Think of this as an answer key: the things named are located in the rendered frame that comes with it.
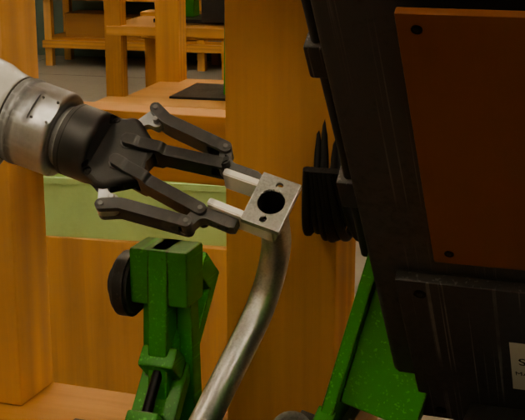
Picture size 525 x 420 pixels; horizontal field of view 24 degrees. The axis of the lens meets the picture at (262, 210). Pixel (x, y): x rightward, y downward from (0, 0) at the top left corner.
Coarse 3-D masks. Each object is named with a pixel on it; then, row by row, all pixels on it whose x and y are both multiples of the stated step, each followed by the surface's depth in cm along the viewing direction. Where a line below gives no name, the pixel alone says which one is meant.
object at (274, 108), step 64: (0, 0) 149; (256, 0) 138; (256, 64) 140; (256, 128) 142; (320, 128) 139; (0, 192) 156; (0, 256) 158; (256, 256) 146; (320, 256) 143; (0, 320) 160; (320, 320) 145; (0, 384) 163; (256, 384) 150; (320, 384) 147
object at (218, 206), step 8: (208, 200) 116; (216, 200) 116; (216, 208) 116; (224, 208) 116; (232, 208) 116; (232, 216) 116; (240, 216) 115; (240, 224) 117; (256, 232) 117; (264, 232) 116; (272, 240) 117
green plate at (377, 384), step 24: (360, 288) 102; (360, 312) 102; (360, 336) 104; (384, 336) 103; (336, 360) 104; (360, 360) 105; (384, 360) 104; (336, 384) 105; (360, 384) 105; (384, 384) 105; (408, 384) 104; (336, 408) 106; (360, 408) 106; (384, 408) 105; (408, 408) 104
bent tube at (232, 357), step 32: (256, 192) 115; (288, 192) 115; (256, 224) 114; (288, 224) 118; (288, 256) 123; (256, 288) 124; (256, 320) 123; (224, 352) 122; (224, 384) 120; (192, 416) 118
